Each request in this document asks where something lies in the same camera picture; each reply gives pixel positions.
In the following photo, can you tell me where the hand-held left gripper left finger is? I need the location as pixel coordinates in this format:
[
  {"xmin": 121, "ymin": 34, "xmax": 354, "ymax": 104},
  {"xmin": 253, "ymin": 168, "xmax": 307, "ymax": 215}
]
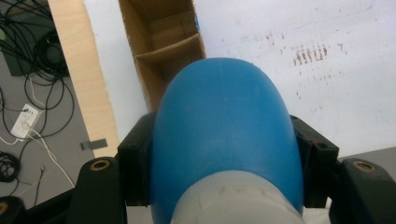
[{"xmin": 117, "ymin": 112, "xmax": 157, "ymax": 207}]

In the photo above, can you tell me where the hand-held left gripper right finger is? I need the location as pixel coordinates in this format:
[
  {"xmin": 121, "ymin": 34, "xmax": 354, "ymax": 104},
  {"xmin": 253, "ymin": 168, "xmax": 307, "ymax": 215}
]
[{"xmin": 289, "ymin": 114, "xmax": 341, "ymax": 209}]

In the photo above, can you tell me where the blue bottle with white cap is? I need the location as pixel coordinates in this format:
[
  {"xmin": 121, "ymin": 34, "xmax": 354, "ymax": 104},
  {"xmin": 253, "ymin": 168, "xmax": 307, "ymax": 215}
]
[{"xmin": 148, "ymin": 57, "xmax": 306, "ymax": 224}]

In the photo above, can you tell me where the blue cardboard box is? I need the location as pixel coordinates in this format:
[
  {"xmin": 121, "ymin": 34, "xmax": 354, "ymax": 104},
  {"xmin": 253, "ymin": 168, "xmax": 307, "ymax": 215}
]
[{"xmin": 118, "ymin": 0, "xmax": 207, "ymax": 114}]

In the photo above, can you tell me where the white table mat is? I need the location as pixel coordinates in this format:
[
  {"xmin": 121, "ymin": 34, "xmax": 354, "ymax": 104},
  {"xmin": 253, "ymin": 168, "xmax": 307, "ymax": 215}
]
[{"xmin": 83, "ymin": 0, "xmax": 396, "ymax": 159}]

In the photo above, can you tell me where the white power strip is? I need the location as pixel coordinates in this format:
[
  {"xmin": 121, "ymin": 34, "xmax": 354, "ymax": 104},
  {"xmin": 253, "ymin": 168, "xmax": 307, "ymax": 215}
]
[{"xmin": 9, "ymin": 103, "xmax": 45, "ymax": 140}]

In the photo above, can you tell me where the grey metal bracket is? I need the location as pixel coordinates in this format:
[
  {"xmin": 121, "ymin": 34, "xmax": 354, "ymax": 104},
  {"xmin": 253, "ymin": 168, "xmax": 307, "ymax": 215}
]
[{"xmin": 78, "ymin": 137, "xmax": 109, "ymax": 151}]

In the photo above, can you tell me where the white floor cable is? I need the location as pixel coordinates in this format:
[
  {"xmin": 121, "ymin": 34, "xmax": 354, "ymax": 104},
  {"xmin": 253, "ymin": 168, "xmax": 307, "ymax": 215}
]
[{"xmin": 0, "ymin": 123, "xmax": 77, "ymax": 189}]

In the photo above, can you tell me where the tangle of black floor cables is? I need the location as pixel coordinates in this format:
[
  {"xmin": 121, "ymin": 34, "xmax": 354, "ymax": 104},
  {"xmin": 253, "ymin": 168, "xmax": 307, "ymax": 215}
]
[{"xmin": 0, "ymin": 0, "xmax": 77, "ymax": 207}]

